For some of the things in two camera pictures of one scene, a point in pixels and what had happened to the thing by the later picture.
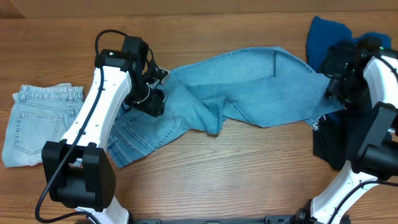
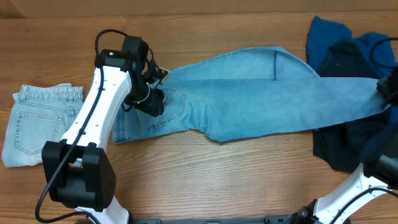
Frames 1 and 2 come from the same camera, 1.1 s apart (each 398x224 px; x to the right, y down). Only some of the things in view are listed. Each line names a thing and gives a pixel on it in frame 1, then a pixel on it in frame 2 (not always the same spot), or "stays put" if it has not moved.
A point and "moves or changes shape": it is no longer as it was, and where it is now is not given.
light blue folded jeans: [40, 113] stays put
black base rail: [273, 219] stays put
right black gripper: [333, 86] → [385, 88]
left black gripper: [154, 104] stays put
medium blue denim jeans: [273, 86] moves or changes shape
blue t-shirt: [323, 33] stays put
